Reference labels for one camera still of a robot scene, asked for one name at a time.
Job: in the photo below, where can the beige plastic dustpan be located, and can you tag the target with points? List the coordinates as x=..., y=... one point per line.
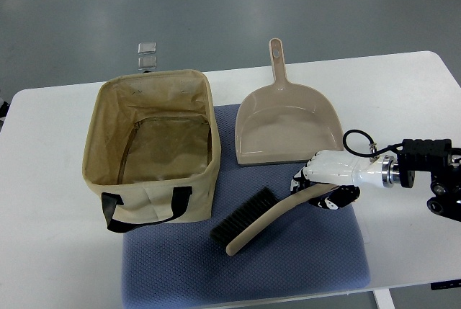
x=284, y=122

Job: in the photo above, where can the blue mesh mat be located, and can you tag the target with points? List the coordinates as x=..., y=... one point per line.
x=308, y=250

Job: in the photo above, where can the upper metal floor plate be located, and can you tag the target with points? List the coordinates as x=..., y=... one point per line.
x=146, y=47

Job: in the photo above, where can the white table leg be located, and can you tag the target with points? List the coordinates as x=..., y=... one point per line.
x=383, y=299

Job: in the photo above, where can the beige hand broom black bristles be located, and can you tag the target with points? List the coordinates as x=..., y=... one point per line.
x=257, y=213

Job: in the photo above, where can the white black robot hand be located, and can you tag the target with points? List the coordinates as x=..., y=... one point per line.
x=346, y=171

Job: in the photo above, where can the beige fabric bag black handle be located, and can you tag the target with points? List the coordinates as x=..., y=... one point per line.
x=152, y=152

